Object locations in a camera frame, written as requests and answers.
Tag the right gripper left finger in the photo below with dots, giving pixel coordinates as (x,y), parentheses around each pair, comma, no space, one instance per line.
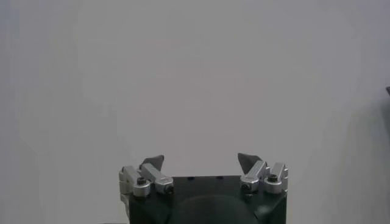
(152,179)

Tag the black power adapter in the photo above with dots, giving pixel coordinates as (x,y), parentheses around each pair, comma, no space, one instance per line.
(387,91)

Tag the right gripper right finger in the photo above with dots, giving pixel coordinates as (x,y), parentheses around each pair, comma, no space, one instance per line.
(259,175)

